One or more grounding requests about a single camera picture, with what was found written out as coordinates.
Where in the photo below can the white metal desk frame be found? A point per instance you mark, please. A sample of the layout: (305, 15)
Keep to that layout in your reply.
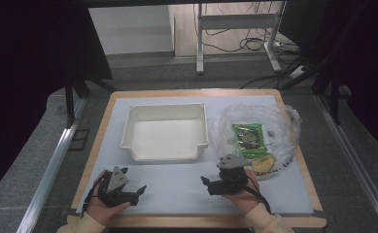
(238, 21)

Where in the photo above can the wooden table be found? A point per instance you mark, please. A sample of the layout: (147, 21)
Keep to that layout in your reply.
(209, 221)

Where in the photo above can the white table mat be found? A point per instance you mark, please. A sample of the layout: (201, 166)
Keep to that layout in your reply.
(177, 187)

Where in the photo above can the yellow snack packet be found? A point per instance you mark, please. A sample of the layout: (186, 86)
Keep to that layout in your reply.
(263, 163)

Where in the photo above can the white power strip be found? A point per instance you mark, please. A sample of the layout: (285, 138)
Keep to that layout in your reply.
(298, 71)

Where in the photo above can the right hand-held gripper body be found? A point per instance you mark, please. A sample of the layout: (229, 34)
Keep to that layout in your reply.
(231, 161)

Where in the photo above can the white plastic bin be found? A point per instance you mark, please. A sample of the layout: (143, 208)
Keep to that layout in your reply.
(165, 137)

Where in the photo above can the black metal stand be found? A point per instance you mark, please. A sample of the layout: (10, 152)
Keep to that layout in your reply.
(69, 97)
(335, 100)

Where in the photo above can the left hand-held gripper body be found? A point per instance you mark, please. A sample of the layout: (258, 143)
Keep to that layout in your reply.
(118, 180)

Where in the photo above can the person's right hand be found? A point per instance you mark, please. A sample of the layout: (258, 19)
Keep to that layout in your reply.
(245, 199)

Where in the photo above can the person's left hand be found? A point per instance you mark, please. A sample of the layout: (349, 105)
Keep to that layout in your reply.
(104, 212)

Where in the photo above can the aluminium rail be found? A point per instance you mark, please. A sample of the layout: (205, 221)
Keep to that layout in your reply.
(355, 165)
(52, 168)

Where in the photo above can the green snack packet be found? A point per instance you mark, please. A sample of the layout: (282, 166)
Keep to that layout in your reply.
(250, 140)

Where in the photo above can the clear plastic bag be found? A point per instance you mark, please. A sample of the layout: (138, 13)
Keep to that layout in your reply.
(282, 129)

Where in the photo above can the dark curtain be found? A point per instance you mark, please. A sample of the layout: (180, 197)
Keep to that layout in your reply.
(361, 64)
(24, 81)

